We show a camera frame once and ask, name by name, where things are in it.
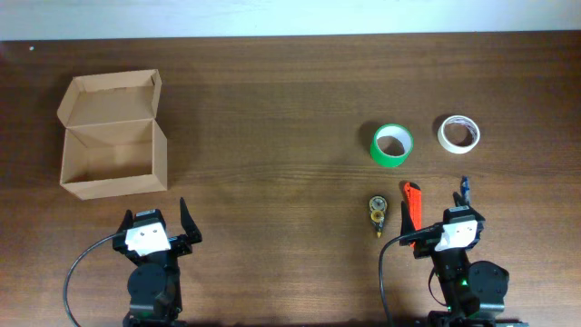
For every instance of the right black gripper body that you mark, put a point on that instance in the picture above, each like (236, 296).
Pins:
(426, 245)

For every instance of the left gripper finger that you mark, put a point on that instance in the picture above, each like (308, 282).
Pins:
(189, 226)
(127, 222)

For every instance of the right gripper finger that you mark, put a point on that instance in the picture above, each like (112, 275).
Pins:
(459, 200)
(407, 225)

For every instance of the orange utility knife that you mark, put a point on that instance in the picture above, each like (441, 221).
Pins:
(414, 201)

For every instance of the yellow correction tape dispenser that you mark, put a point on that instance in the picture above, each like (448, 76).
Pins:
(378, 207)

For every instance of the white masking tape roll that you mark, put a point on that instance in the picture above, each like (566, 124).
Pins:
(458, 134)

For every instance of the brown cardboard box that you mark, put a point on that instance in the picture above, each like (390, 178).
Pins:
(113, 144)

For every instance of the green tape roll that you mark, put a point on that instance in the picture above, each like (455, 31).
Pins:
(391, 145)

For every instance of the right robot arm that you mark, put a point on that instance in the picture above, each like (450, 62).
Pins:
(473, 292)

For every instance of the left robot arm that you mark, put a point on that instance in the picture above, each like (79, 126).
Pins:
(154, 285)

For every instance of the blue ballpoint pen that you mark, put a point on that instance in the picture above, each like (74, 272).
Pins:
(465, 190)

